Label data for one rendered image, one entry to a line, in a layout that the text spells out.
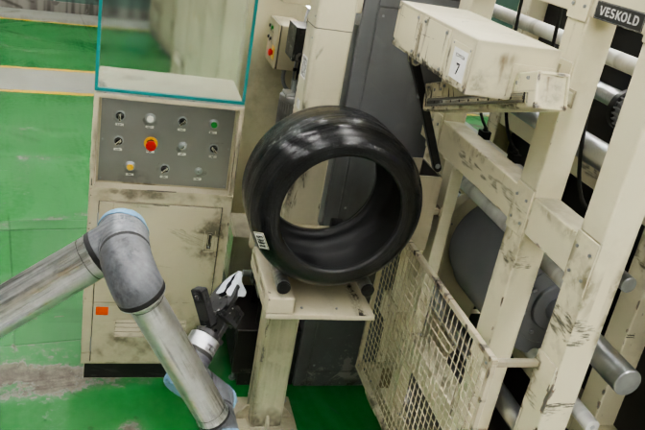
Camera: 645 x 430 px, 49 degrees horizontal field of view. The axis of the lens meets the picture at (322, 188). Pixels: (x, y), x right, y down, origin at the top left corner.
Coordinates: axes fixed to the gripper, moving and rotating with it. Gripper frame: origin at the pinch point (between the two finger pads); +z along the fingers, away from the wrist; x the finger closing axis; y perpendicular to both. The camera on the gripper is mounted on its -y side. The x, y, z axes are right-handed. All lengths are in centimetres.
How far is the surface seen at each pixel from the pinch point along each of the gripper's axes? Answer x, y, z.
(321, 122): 16, -16, 46
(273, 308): -3.1, 23.3, 2.6
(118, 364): -108, 62, -16
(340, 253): 0.3, 36.2, 34.1
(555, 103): 83, -10, 55
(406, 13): 28, -19, 91
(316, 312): 3.7, 34.9, 9.7
